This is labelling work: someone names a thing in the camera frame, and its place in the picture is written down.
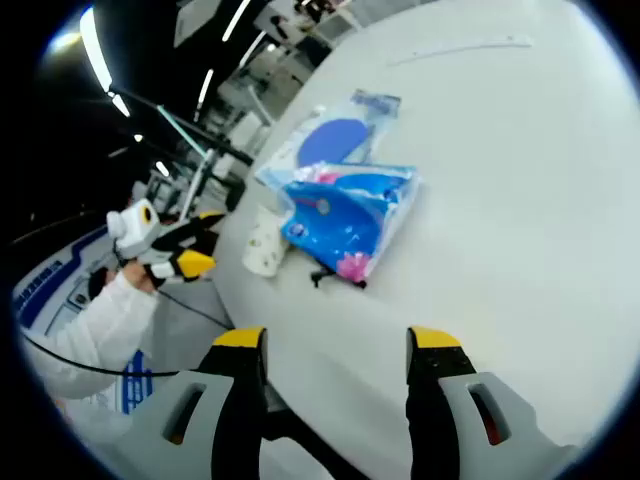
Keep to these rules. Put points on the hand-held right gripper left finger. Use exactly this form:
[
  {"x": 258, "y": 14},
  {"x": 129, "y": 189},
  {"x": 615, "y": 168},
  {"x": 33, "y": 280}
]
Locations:
[{"x": 200, "y": 425}]

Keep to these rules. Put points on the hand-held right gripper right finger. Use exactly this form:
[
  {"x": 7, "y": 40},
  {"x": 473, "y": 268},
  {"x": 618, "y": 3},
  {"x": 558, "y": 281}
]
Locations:
[{"x": 450, "y": 430}]

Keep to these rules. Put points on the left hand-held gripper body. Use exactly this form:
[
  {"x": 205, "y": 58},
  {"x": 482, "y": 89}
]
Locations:
[{"x": 132, "y": 232}]

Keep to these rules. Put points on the blue tissue packet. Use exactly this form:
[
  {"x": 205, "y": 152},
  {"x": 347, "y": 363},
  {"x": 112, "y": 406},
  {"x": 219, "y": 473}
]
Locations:
[{"x": 350, "y": 220}]

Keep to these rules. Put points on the blue paddle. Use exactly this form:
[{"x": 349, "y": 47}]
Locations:
[{"x": 330, "y": 142}]

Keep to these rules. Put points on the clear plastic ruler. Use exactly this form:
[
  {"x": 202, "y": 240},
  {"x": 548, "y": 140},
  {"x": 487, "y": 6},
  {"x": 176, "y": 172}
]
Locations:
[{"x": 475, "y": 48}]

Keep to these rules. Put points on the person's left hand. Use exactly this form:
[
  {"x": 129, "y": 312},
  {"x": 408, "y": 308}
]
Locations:
[{"x": 134, "y": 273}]

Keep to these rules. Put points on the black tripod stand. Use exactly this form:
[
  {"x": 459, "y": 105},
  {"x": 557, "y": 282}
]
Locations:
[{"x": 200, "y": 135}]

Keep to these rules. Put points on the long ceiling light strip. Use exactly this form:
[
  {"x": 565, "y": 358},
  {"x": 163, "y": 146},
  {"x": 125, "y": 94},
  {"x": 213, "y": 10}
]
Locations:
[{"x": 95, "y": 50}]

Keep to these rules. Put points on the white table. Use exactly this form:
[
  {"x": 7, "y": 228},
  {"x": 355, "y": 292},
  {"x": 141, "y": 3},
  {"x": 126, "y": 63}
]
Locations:
[{"x": 500, "y": 250}]

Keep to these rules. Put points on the grey ceiling panel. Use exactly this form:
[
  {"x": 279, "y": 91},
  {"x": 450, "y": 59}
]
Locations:
[{"x": 190, "y": 20}]

